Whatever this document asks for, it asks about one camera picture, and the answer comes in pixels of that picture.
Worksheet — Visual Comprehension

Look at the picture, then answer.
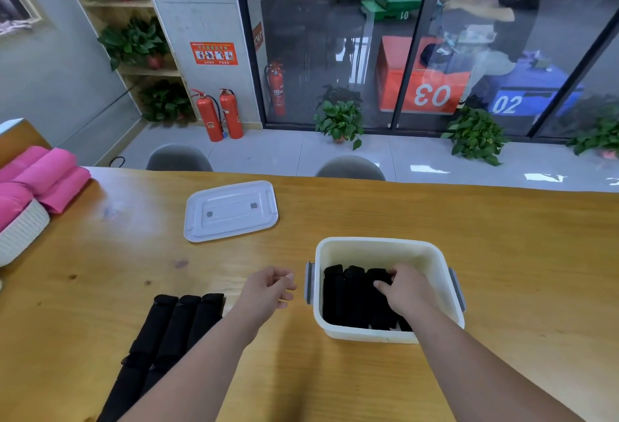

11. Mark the person's left hand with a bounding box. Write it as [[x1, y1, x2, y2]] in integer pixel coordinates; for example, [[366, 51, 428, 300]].
[[231, 267, 298, 339]]

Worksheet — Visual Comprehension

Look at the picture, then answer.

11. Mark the person's right hand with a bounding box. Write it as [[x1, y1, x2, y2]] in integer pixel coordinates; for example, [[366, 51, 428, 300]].
[[373, 264, 439, 322]]

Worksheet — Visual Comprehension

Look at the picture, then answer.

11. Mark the person's left forearm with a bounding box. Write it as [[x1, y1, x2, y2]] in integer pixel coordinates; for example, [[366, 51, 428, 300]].
[[117, 313, 260, 422]]

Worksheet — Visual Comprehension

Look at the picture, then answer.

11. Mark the person's right forearm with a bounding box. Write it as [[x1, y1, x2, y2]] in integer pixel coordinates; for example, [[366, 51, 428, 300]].
[[400, 308, 587, 422]]

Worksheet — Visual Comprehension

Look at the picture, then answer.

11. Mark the white plastic storage box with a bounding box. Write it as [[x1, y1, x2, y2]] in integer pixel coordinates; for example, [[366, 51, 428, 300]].
[[304, 237, 468, 344]]

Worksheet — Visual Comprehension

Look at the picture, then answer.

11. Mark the long black folded cloth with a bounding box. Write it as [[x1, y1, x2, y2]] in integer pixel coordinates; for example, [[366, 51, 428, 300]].
[[186, 293, 225, 356], [139, 294, 202, 399], [96, 294, 179, 422]]

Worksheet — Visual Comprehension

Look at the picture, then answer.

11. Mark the white plastic box lid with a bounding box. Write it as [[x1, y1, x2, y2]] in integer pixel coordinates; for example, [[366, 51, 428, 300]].
[[183, 181, 279, 243]]

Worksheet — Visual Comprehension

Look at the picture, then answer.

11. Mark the grey chair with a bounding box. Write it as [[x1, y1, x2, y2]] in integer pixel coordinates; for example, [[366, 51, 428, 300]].
[[315, 155, 387, 182], [145, 143, 214, 173]]

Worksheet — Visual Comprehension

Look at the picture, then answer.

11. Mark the red fire extinguisher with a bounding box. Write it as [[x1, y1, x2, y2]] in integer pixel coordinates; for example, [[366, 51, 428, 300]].
[[219, 88, 244, 140], [190, 88, 225, 143]]

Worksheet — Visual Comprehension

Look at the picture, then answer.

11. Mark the orange numbered box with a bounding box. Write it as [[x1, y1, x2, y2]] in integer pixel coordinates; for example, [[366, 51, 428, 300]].
[[375, 35, 472, 116]]

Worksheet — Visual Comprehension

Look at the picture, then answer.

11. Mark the blue numbered box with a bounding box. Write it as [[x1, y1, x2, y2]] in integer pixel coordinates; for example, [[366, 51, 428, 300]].
[[487, 50, 584, 117]]

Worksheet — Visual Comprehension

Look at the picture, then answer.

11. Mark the pink rolled towel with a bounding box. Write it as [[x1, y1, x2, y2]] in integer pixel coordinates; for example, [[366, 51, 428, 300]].
[[38, 166, 92, 215], [0, 146, 50, 184], [12, 148, 78, 196], [0, 182, 35, 235]]

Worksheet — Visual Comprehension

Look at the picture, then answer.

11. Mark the red safety sign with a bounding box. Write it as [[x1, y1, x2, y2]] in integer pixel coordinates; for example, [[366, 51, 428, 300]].
[[190, 41, 239, 66]]

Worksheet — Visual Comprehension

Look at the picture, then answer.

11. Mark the white woven basket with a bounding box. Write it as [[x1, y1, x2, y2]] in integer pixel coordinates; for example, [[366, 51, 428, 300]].
[[0, 198, 51, 268]]

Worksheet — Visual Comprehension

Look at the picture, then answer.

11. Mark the green numbered box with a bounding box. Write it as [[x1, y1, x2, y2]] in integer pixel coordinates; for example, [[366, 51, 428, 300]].
[[360, 0, 423, 21]]

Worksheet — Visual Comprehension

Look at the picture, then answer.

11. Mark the wooden wall shelf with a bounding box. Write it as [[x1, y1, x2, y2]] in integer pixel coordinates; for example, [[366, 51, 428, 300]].
[[52, 0, 195, 123]]

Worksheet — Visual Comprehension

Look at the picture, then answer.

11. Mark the black glass partition frame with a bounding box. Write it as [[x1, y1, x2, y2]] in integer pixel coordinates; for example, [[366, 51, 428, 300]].
[[229, 0, 619, 140]]

